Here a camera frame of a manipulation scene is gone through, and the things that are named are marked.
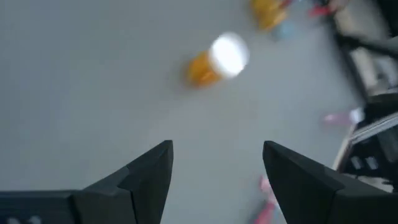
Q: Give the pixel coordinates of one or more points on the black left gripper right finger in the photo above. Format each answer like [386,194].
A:
[304,193]

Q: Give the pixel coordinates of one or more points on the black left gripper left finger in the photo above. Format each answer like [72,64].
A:
[140,193]

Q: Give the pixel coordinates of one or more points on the red vial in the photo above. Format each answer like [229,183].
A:
[265,211]

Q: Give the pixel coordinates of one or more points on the pink pill bottle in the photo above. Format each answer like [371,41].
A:
[337,119]

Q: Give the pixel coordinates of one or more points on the large orange pill bottle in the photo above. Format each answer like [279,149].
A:
[267,15]
[214,63]

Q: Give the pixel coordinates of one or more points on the black table frame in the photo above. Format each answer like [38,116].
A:
[357,43]

